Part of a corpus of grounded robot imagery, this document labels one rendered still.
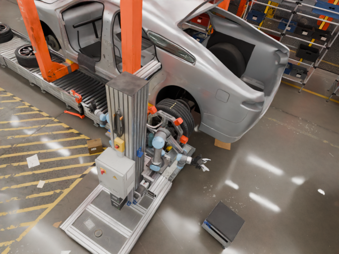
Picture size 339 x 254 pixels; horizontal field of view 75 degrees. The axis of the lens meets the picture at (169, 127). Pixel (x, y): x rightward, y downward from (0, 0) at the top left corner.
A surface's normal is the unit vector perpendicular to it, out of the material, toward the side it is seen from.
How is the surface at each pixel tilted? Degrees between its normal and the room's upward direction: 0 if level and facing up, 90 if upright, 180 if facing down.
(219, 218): 0
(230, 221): 0
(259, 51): 90
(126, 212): 0
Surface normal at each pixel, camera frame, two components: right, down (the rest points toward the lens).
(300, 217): 0.12, -0.69
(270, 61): -0.55, 0.55
